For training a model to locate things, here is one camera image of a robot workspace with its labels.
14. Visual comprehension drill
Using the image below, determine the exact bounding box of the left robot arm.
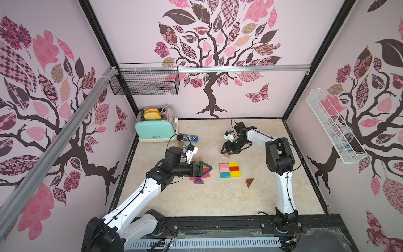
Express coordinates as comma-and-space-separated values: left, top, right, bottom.
81, 160, 213, 252

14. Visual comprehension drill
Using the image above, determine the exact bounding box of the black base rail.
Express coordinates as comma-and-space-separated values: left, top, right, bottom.
85, 214, 360, 252

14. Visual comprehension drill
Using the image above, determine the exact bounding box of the brown triangle block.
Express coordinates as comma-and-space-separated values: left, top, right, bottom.
246, 178, 254, 188

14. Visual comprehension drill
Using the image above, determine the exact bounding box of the blue candy bag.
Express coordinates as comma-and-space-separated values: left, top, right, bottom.
183, 134, 199, 142

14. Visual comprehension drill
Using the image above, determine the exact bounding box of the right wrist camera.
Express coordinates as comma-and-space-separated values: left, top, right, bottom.
224, 130, 237, 142

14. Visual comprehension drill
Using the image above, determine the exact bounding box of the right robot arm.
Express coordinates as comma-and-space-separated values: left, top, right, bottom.
220, 122, 300, 234

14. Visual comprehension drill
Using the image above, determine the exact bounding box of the white wire shelf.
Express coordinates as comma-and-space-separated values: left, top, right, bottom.
306, 88, 369, 164

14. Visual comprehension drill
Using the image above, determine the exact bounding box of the magenta block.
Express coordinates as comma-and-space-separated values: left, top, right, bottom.
190, 173, 211, 180

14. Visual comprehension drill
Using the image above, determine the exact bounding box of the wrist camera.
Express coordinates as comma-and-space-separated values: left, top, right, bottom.
164, 144, 198, 165
224, 130, 237, 142

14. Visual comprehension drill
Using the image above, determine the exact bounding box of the yellow toast front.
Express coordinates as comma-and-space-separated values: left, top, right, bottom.
144, 111, 162, 120

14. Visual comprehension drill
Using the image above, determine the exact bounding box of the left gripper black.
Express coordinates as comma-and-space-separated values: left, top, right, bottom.
171, 161, 212, 177

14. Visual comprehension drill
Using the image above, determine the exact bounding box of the yellow block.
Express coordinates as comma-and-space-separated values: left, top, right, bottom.
230, 171, 241, 177
228, 162, 239, 167

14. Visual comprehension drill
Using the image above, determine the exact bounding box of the purple triangle block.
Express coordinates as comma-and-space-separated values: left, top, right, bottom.
193, 177, 204, 184

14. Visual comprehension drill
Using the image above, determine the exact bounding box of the yellow toast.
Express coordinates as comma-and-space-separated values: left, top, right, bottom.
144, 111, 162, 120
144, 108, 160, 113

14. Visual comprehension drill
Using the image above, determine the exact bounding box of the beige rectangular block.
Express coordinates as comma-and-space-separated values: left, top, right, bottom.
219, 168, 230, 173

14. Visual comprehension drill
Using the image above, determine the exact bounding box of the mint green toaster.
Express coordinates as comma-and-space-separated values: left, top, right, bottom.
135, 105, 179, 142

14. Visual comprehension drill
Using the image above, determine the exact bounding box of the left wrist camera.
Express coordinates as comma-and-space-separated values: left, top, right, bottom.
164, 144, 198, 165

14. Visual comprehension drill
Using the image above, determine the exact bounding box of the teal rectangular block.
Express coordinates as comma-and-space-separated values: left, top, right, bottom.
220, 172, 231, 178

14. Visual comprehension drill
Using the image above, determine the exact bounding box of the white slotted cable duct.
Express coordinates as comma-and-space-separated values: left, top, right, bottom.
126, 237, 281, 252

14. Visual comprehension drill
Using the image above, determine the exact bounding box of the yellow toast back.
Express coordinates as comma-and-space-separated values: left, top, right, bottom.
144, 108, 160, 113

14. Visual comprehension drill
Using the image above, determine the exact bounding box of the black wire basket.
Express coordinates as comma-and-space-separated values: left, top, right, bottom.
109, 62, 180, 96

